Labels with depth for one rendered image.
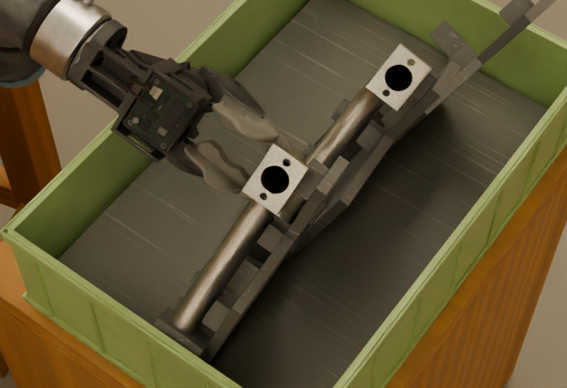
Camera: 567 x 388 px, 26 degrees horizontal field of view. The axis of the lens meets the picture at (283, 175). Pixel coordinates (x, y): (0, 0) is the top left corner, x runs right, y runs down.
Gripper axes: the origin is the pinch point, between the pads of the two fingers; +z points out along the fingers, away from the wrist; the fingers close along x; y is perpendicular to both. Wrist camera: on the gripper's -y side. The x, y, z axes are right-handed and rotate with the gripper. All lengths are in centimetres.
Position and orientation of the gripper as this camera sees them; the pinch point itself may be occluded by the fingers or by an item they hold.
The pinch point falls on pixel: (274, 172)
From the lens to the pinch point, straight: 113.9
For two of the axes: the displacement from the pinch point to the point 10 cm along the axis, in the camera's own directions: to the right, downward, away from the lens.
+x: 5.5, -7.9, -2.8
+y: -2.0, 2.0, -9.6
